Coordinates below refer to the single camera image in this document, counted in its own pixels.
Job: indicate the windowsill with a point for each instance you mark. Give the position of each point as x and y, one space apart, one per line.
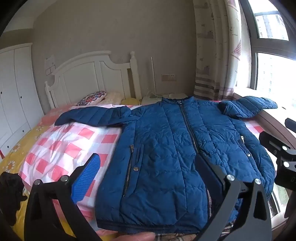
275 115

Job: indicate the blue quilted jacket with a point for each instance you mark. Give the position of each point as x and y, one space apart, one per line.
166 150

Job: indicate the patterned round pillow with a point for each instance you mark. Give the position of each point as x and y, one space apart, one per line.
92 98

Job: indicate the black cloth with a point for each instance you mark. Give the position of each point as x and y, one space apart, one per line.
11 194

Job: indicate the dark framed window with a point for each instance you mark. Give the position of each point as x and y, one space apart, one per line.
270 46

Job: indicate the patterned curtain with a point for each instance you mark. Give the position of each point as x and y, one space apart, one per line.
215 51

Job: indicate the yellow flowered bedsheet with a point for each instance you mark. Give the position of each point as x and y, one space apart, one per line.
16 150

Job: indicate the yellow pillow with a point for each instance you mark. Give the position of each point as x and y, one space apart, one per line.
130 101

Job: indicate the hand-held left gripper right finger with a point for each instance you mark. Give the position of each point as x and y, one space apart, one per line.
209 172

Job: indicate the wall switch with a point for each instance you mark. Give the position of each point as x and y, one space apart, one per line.
50 69

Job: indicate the white bed headboard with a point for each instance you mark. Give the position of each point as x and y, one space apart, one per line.
92 76

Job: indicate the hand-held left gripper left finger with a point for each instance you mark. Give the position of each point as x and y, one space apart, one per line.
86 176

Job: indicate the cream fluffy pillow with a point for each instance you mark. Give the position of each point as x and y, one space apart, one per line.
114 97

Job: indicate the beige wall socket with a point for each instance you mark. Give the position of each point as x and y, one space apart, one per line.
168 77

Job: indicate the pink white checked blanket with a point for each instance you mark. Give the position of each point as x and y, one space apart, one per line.
69 148

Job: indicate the person's left hand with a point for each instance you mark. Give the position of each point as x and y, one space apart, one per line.
136 236

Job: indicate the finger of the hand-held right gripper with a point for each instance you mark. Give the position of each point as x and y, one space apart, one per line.
270 140
291 122

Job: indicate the white wardrobe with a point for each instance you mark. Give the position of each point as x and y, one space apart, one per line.
13 97

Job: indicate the white bedside table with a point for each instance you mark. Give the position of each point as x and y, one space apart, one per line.
172 95

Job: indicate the white wall paper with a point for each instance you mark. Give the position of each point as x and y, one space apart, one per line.
49 60

